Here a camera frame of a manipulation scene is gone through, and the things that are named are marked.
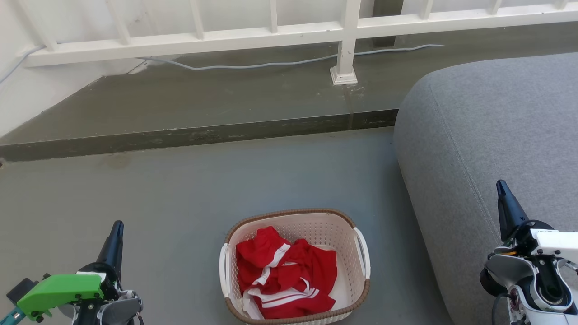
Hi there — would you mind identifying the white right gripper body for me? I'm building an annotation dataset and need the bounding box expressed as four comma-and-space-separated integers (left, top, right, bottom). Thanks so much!
530, 228, 578, 265

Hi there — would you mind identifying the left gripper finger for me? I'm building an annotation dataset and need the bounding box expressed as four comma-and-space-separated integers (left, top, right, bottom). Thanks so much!
93, 220, 124, 281

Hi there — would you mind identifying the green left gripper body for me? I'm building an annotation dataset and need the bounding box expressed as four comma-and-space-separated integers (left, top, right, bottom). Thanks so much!
17, 274, 105, 322

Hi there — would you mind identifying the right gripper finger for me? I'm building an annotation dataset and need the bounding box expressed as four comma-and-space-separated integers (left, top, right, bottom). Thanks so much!
496, 180, 529, 242

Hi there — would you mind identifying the red jersey with navy number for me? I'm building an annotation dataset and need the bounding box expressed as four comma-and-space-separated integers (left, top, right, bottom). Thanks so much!
235, 226, 338, 294

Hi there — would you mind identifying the grey fabric sofa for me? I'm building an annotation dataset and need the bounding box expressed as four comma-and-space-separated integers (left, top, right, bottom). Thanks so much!
393, 52, 578, 325

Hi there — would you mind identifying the cream plastic laundry basket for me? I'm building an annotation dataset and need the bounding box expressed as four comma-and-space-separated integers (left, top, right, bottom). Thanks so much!
219, 208, 372, 325

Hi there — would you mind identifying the white metal railing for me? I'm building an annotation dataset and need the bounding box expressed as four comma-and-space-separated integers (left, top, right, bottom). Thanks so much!
14, 0, 578, 86

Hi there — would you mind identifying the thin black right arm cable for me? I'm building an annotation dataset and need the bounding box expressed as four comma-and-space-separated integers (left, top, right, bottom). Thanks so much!
491, 292, 512, 325

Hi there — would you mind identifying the grey floor cable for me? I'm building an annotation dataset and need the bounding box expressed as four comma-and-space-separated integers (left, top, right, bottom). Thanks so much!
135, 44, 445, 72

